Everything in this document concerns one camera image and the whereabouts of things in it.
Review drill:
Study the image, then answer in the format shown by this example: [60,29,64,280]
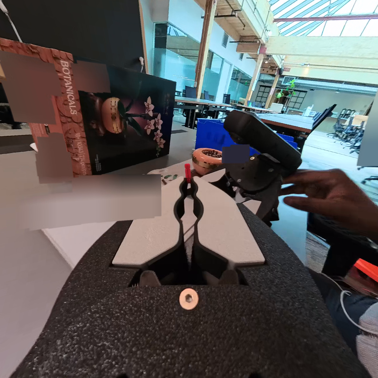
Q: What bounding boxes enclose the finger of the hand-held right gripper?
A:
[236,198,263,214]
[204,170,234,189]

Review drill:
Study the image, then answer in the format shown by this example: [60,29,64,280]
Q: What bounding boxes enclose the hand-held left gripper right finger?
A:
[191,176,266,267]

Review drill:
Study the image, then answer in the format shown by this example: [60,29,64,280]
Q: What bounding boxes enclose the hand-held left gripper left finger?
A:
[112,177,188,269]

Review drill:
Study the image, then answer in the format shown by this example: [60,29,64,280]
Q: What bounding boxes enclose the person's right forearm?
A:
[351,177,378,244]

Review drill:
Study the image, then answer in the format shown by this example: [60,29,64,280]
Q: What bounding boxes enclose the grey desk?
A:
[0,120,309,378]

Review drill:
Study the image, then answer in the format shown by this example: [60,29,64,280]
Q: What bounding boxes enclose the person's right hand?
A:
[279,169,359,228]

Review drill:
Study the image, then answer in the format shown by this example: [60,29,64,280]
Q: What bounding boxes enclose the pink toy brick flowerpot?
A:
[192,148,223,176]

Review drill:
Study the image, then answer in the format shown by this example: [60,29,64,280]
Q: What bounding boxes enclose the long office table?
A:
[255,112,314,139]
[174,96,232,129]

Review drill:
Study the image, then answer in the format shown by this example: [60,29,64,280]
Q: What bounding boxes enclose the blue plastic bin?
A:
[195,118,298,166]

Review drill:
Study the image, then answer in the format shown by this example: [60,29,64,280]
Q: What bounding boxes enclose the green potted plant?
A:
[276,78,296,99]

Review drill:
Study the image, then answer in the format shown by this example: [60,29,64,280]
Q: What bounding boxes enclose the wooden column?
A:
[195,0,218,100]
[245,53,265,105]

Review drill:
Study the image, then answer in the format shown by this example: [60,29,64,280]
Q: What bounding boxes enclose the white instruction booklet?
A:
[41,167,225,269]

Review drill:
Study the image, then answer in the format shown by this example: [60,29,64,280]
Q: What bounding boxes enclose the group of black office chairs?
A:
[326,108,370,155]

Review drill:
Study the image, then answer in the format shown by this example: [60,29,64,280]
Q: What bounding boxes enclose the orange and black toy box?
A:
[0,38,177,178]

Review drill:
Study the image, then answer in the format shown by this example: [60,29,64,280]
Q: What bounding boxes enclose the orange plastic object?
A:
[353,258,378,284]

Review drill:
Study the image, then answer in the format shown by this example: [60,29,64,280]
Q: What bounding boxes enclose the person's dark trousers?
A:
[307,266,378,355]

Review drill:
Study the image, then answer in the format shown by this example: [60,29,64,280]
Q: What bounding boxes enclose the grey knit garment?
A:
[355,309,378,365]

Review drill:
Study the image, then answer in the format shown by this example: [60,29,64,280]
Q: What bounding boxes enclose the black partition panel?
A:
[0,0,148,74]

